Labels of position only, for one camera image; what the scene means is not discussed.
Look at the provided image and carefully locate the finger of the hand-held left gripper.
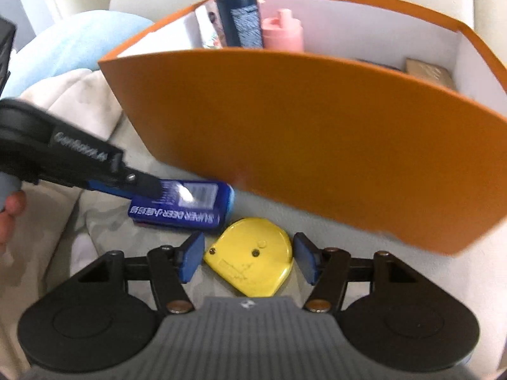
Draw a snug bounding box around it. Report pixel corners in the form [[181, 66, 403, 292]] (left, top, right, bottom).
[[84, 170, 169, 203]]

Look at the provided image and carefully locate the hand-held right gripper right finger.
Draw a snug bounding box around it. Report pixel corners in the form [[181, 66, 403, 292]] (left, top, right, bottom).
[[292, 232, 418, 314]]

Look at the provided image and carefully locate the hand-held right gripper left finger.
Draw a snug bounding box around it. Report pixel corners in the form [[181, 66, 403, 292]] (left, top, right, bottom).
[[78, 231, 205, 316]]

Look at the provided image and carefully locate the blue rectangular tin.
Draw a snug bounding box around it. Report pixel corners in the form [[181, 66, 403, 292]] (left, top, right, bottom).
[[127, 179, 235, 234]]

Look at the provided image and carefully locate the yellow tape measure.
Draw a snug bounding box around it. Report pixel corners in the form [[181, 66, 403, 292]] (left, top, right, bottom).
[[203, 217, 294, 298]]

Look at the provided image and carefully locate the orange cardboard box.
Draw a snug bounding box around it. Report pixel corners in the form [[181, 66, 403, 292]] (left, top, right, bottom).
[[97, 0, 507, 256]]

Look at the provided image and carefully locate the white lotion carton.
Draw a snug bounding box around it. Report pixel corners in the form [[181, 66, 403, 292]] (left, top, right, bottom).
[[194, 0, 227, 50]]

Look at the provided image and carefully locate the dark blue spray can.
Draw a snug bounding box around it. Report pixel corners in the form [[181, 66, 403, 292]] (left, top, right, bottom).
[[210, 0, 265, 49]]

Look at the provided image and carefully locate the person's left hand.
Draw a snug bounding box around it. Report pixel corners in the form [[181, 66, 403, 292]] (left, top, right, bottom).
[[0, 189, 28, 255]]

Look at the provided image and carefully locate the white blanket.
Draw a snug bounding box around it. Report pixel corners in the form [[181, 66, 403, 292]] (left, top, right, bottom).
[[18, 67, 127, 143]]

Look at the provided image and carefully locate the pale camouflage cloth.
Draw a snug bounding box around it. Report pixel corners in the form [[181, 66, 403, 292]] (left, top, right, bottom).
[[77, 196, 222, 305]]

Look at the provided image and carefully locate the light blue cloth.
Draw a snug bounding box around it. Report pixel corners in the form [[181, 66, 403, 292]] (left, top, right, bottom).
[[2, 10, 159, 98]]

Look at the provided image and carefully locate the pink plastic bottle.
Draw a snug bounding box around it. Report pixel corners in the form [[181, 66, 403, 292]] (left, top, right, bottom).
[[260, 8, 305, 53]]

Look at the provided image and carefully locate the small brown box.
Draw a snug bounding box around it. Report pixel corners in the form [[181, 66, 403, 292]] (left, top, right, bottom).
[[403, 57, 455, 90]]

